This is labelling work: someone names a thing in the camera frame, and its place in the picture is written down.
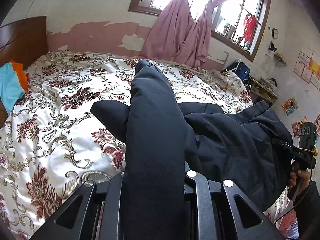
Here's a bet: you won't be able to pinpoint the dark navy padded jacket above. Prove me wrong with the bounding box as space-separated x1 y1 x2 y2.
91 60 292 239

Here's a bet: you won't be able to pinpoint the person's right hand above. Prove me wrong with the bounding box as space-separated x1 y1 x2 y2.
288 161 311 195

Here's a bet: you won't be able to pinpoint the wooden side desk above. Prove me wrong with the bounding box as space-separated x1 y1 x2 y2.
248 76 278 107

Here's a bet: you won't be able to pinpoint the blue backpack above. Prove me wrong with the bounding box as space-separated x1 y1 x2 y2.
221 61 250 81

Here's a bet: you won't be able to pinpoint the red garment outside window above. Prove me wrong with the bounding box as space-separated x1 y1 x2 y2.
243 13 258 42

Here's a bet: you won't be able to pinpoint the pink right curtain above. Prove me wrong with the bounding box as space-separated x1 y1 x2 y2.
174 0 228 68

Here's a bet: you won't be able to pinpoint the pink curtain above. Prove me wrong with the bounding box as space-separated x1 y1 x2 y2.
174 0 228 68
140 0 200 67

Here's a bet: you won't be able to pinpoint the pink left curtain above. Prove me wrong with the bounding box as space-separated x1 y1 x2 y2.
140 0 200 67

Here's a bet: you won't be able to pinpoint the floral white bed cover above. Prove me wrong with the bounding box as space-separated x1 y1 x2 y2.
0 51 296 240

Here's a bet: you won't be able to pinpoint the orange brown blue pillow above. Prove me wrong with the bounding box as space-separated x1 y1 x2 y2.
1 60 28 114

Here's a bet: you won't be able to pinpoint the brown wooden headboard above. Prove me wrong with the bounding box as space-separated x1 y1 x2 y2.
1 16 48 125

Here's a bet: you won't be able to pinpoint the colourful cartoon wall sticker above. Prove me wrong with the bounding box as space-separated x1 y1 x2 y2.
281 96 299 116

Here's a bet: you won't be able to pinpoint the paper certificates on wall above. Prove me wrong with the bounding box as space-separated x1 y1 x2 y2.
293 47 320 90

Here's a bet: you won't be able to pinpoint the small wall shelf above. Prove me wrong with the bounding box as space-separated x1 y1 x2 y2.
274 53 287 66

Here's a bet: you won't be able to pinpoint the round wall clock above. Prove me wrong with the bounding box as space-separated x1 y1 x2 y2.
272 28 279 39

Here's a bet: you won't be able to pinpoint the brown wooden window frame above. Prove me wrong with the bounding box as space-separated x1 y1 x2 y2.
129 0 258 61

